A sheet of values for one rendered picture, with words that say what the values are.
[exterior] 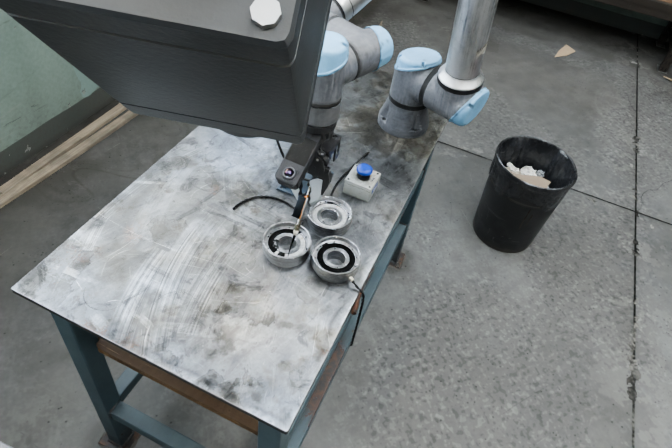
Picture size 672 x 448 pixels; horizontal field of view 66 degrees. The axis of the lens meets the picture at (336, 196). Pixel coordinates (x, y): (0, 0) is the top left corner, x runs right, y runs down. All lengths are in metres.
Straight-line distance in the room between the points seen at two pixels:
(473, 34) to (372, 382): 1.20
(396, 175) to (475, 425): 0.95
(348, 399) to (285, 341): 0.87
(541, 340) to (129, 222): 1.60
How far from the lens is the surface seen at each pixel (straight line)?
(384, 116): 1.54
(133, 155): 2.67
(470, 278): 2.29
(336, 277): 1.09
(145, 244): 1.19
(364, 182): 1.27
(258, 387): 0.99
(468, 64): 1.32
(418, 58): 1.43
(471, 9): 1.24
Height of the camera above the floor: 1.69
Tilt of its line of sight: 44 degrees down
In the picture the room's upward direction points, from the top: 10 degrees clockwise
